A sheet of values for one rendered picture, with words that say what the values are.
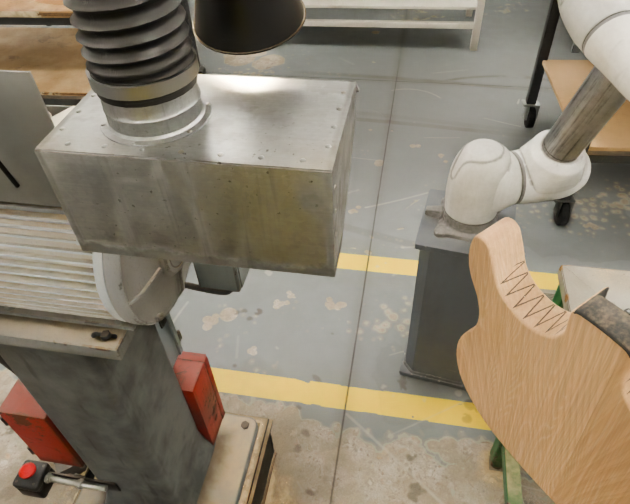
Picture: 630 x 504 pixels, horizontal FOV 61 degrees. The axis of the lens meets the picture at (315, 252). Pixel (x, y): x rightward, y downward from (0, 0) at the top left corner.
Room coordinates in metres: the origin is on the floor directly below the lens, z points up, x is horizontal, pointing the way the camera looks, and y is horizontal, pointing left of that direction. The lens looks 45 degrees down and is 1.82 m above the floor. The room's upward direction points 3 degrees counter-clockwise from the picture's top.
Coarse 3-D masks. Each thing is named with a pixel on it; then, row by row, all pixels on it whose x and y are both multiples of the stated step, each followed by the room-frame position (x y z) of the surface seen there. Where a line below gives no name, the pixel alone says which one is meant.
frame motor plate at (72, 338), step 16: (0, 320) 0.59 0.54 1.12; (16, 320) 0.59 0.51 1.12; (32, 320) 0.59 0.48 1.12; (48, 320) 0.58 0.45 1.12; (0, 336) 0.56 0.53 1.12; (16, 336) 0.55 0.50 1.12; (32, 336) 0.55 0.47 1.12; (48, 336) 0.55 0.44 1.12; (64, 336) 0.55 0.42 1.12; (80, 336) 0.55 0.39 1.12; (96, 336) 0.55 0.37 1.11; (112, 336) 0.55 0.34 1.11; (128, 336) 0.55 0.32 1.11; (64, 352) 0.53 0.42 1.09; (80, 352) 0.53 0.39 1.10; (96, 352) 0.52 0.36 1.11; (112, 352) 0.51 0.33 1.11
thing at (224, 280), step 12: (204, 264) 0.81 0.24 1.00; (204, 276) 0.81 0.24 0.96; (216, 276) 0.81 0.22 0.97; (228, 276) 0.80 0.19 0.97; (240, 276) 0.80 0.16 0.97; (192, 288) 0.83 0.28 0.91; (204, 288) 0.83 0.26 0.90; (216, 288) 0.81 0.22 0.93; (228, 288) 0.80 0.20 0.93; (240, 288) 0.80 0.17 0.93
